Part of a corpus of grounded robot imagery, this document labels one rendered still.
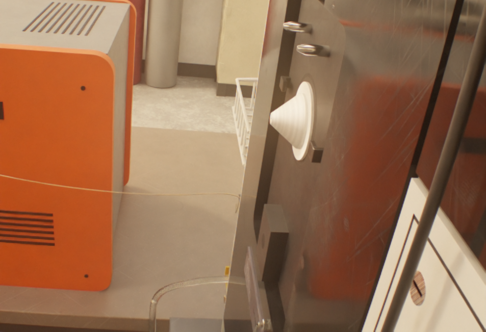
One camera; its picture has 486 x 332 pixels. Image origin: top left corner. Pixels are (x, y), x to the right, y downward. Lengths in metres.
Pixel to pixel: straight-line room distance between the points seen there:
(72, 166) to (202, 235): 0.38
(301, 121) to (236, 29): 3.15
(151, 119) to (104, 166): 2.45
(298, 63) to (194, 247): 0.68
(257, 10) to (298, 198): 3.13
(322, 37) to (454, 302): 0.25
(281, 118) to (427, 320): 0.25
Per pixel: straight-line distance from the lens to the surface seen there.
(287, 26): 0.43
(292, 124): 0.41
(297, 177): 0.44
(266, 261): 0.47
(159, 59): 3.68
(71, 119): 0.80
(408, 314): 0.22
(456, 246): 0.19
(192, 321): 0.89
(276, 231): 0.45
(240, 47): 3.58
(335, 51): 0.36
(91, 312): 0.94
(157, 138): 1.47
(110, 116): 0.79
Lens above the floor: 1.37
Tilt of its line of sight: 26 degrees down
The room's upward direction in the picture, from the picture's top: 8 degrees clockwise
